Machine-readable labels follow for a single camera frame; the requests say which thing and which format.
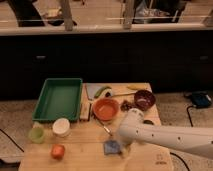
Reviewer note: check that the blue sponge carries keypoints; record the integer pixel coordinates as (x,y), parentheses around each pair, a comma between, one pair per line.
(111,147)

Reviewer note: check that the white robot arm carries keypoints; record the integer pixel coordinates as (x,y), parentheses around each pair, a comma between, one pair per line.
(192,140)

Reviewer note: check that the green plastic tray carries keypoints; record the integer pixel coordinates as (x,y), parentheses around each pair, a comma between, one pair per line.
(59,98)

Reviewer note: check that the white cutting board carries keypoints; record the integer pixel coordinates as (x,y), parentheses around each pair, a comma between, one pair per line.
(92,88)

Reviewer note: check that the orange bowl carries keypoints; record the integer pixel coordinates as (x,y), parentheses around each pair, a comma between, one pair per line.
(105,109)

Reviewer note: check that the wooden spoon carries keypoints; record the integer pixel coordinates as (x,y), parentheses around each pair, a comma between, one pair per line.
(117,95)

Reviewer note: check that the bunch of dark grapes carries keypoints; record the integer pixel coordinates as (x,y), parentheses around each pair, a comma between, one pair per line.
(126,105)

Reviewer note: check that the yellow banana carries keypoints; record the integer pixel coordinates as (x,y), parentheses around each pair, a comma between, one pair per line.
(136,88)

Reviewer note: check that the wooden block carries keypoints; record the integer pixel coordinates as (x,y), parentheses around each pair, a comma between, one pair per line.
(85,111)

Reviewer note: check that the dark red bowl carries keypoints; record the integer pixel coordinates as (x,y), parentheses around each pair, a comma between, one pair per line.
(144,99)

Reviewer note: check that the metal cup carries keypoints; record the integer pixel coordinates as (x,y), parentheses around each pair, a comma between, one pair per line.
(148,122)

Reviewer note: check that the white lidded jar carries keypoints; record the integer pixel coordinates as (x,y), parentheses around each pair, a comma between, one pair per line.
(61,127)

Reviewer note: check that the orange fruit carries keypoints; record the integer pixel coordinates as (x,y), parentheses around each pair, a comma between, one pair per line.
(57,151)

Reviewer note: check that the light green cup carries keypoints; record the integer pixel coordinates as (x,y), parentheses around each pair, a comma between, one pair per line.
(36,135)

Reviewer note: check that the blue device on floor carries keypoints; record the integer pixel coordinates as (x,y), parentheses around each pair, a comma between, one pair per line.
(201,100)

